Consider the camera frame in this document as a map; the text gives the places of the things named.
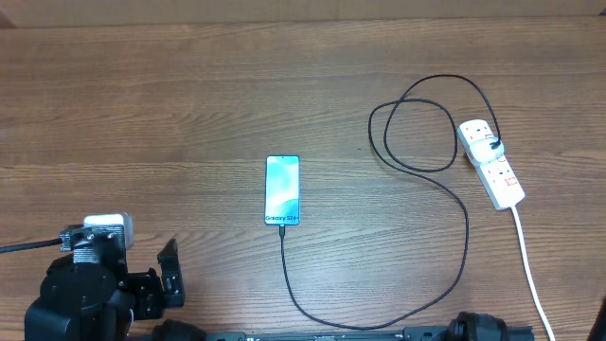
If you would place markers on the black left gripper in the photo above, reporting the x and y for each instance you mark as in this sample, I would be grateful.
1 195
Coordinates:
152 295

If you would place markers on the blue Galaxy smartphone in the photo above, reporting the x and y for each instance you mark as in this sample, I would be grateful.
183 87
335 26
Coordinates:
282 190

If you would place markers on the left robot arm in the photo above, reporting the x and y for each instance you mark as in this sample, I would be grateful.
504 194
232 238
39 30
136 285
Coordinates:
91 295

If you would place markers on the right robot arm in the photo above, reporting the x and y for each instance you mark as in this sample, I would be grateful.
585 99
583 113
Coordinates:
484 327

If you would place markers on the white charger adapter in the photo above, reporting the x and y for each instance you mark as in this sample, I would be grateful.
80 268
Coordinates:
481 151

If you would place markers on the brown cardboard backdrop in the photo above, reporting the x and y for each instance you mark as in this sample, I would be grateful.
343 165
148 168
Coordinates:
93 13

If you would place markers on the white power strip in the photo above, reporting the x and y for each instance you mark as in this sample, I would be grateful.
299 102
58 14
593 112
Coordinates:
497 177

